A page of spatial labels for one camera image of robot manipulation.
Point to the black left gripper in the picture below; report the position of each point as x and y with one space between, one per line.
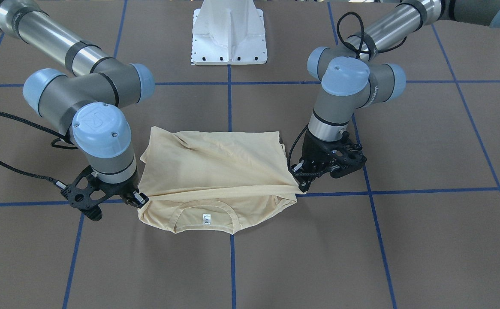
313 151

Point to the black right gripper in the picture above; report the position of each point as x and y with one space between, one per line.
120 187

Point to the cream long-sleeve printed shirt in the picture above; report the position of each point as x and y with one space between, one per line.
221 181

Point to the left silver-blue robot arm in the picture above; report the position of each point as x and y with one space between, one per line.
349 80

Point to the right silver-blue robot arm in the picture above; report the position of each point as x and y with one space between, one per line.
85 109

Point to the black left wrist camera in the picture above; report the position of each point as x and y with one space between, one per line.
342 157

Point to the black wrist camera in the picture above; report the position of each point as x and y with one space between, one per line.
342 157
86 193

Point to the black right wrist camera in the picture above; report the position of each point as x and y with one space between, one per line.
86 193

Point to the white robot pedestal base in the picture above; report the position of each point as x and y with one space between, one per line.
228 32

